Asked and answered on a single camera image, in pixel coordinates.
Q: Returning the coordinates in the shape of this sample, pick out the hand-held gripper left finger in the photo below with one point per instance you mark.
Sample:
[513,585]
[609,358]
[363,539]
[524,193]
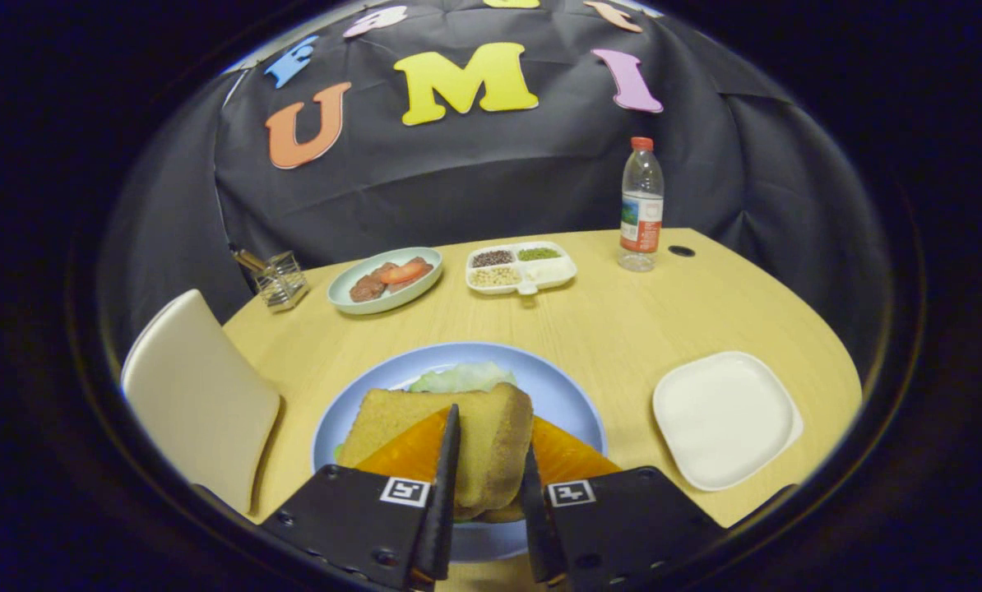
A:
[446,501]

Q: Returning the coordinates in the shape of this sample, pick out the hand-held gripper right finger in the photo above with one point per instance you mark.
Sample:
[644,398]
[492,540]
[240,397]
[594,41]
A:
[534,526]

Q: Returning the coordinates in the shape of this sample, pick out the brown toast bread slice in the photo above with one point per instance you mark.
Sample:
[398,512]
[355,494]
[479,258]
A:
[491,444]

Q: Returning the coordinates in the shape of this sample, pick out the green lettuce leaf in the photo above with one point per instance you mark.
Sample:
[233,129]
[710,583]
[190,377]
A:
[458,378]

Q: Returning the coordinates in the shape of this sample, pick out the blue round plate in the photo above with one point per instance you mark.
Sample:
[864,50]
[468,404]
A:
[565,395]

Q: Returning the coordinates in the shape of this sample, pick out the white square plate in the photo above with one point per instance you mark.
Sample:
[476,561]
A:
[725,419]

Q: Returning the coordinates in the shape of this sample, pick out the pale green round plate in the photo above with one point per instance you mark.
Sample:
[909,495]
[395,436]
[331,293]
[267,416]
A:
[347,302]

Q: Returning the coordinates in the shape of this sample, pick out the brown meat slices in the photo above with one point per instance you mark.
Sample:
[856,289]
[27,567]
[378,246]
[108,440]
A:
[366,288]

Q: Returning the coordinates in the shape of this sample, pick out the red tomato slice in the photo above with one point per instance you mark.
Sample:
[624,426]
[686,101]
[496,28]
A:
[402,273]

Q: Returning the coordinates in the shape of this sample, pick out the white divided spice dish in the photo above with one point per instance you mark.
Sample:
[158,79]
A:
[548,271]

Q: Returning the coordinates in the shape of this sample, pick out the white toaster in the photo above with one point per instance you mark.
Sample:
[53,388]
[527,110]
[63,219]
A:
[203,403]

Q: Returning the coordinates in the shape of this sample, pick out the clear utensil holder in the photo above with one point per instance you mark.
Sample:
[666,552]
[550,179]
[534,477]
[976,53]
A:
[284,284]

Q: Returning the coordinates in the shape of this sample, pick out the brown wooden sticks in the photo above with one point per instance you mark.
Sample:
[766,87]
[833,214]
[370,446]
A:
[248,260]

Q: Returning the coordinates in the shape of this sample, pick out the clear bottle with red cap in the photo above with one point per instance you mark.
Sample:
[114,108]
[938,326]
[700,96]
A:
[641,222]

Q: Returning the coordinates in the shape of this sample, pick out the black backdrop cloth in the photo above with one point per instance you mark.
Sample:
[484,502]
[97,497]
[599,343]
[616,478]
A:
[474,173]

